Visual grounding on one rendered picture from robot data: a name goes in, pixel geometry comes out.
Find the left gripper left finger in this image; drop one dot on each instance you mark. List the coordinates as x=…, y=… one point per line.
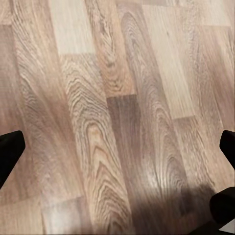
x=12, y=146

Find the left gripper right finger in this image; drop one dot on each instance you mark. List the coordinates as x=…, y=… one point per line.
x=227, y=146

